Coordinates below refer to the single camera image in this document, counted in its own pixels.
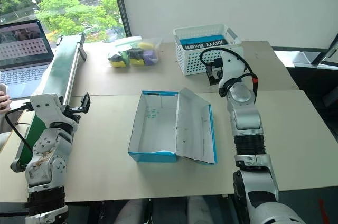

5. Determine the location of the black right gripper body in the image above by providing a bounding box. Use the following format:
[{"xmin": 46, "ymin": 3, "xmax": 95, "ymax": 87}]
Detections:
[{"xmin": 210, "ymin": 59, "xmax": 224, "ymax": 83}]

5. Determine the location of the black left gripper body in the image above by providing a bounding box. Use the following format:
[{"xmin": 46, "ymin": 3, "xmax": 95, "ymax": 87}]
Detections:
[{"xmin": 62, "ymin": 104, "xmax": 83, "ymax": 123}]

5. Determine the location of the blue packet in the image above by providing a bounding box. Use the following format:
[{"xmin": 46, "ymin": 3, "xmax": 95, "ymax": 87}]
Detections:
[{"xmin": 179, "ymin": 34, "xmax": 231, "ymax": 51}]

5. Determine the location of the green conveyor belt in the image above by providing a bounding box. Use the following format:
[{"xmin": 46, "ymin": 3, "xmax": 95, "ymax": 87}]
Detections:
[{"xmin": 10, "ymin": 33, "xmax": 88, "ymax": 173}]

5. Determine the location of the blue white box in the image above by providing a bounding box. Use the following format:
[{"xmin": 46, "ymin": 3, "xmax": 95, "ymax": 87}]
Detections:
[{"xmin": 128, "ymin": 87, "xmax": 219, "ymax": 165}]

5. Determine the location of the person's bare hand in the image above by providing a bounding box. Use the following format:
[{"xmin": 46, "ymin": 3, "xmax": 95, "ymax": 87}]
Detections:
[{"xmin": 0, "ymin": 90, "xmax": 13, "ymax": 115}]

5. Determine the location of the white perforated plastic basket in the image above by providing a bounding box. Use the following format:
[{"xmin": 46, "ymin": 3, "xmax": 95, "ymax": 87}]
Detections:
[{"xmin": 172, "ymin": 24, "xmax": 242, "ymax": 77}]

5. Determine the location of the yellow and green sponge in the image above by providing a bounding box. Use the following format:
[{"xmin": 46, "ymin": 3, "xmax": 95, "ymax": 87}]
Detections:
[{"xmin": 110, "ymin": 59, "xmax": 130, "ymax": 69}]

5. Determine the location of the purple sponge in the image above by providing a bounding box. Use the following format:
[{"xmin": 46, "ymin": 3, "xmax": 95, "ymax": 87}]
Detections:
[{"xmin": 142, "ymin": 50, "xmax": 159, "ymax": 66}]

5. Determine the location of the clear plastic bag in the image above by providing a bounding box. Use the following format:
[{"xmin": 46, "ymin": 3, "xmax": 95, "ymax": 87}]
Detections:
[{"xmin": 106, "ymin": 35, "xmax": 162, "ymax": 69}]

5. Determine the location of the silver open laptop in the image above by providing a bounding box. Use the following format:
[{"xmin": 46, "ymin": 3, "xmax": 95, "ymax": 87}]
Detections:
[{"xmin": 0, "ymin": 18, "xmax": 55, "ymax": 100}]

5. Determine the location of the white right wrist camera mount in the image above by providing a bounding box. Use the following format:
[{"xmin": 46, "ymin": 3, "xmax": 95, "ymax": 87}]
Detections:
[{"xmin": 218, "ymin": 50, "xmax": 250, "ymax": 95}]

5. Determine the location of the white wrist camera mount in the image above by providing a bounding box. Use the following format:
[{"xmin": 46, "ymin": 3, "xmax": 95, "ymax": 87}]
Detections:
[
  {"xmin": 29, "ymin": 94, "xmax": 80, "ymax": 130},
  {"xmin": 218, "ymin": 50, "xmax": 250, "ymax": 95}
]

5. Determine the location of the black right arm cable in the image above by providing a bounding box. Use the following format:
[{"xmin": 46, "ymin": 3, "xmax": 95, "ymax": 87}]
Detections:
[{"xmin": 199, "ymin": 47, "xmax": 259, "ymax": 104}]

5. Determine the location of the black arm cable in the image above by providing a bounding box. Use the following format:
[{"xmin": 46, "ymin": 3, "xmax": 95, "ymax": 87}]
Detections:
[
  {"xmin": 4, "ymin": 104, "xmax": 34, "ymax": 154},
  {"xmin": 199, "ymin": 47, "xmax": 259, "ymax": 104}
]

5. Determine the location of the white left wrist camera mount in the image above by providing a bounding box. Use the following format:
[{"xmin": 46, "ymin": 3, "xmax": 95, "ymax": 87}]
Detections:
[{"xmin": 29, "ymin": 94, "xmax": 80, "ymax": 130}]

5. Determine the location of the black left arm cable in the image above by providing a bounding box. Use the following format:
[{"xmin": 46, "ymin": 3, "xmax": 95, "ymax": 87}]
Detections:
[{"xmin": 4, "ymin": 104, "xmax": 34, "ymax": 154}]

